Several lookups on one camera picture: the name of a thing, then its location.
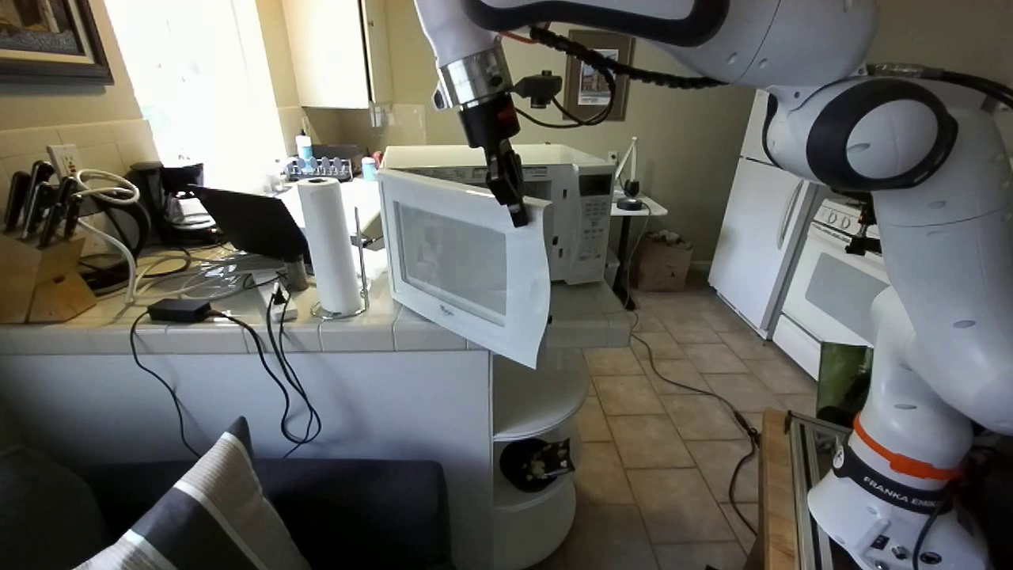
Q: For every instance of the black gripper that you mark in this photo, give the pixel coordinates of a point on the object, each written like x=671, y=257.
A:
x=490, y=127

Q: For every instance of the grey white striped pillow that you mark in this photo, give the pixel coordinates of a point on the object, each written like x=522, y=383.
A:
x=209, y=508

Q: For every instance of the black item in shelf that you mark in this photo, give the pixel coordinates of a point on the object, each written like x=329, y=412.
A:
x=535, y=462

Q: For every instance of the black power adapter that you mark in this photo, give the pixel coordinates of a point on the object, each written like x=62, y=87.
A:
x=180, y=312

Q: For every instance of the white refrigerator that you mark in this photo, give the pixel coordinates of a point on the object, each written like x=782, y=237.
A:
x=756, y=241

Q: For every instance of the black camera stand bar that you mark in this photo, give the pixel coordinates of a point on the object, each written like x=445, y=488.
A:
x=863, y=237

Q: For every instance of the white paper towel roll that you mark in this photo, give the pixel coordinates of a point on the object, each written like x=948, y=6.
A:
x=330, y=241

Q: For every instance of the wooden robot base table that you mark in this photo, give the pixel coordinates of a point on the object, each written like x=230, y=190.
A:
x=777, y=495

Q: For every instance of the black laptop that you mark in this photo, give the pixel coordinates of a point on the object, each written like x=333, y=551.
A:
x=255, y=222

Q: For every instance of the white stove oven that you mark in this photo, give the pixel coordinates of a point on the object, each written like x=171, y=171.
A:
x=839, y=295

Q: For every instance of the metal paper towel holder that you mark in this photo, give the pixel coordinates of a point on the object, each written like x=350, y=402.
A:
x=363, y=262

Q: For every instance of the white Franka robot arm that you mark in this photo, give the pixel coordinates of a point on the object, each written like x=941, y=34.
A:
x=938, y=262

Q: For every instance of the dark blue sofa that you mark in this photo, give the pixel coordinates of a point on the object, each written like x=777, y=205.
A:
x=359, y=517

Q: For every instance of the white desk lamp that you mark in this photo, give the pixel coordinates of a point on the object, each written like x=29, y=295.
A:
x=629, y=170

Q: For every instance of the wooden knife block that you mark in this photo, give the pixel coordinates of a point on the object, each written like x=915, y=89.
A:
x=37, y=282

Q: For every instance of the white microwave door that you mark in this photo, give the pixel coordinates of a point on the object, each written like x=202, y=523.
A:
x=465, y=262

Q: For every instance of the small white side table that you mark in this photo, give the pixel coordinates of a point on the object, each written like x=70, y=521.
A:
x=636, y=211

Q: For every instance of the brown cardboard box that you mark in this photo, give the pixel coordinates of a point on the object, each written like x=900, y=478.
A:
x=664, y=262

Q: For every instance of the dark framed wall picture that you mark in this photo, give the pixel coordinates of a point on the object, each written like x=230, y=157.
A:
x=50, y=34

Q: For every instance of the clear spray bottle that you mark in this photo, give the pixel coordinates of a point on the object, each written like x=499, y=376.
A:
x=305, y=149

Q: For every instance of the green box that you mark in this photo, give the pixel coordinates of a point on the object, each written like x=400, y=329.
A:
x=839, y=374

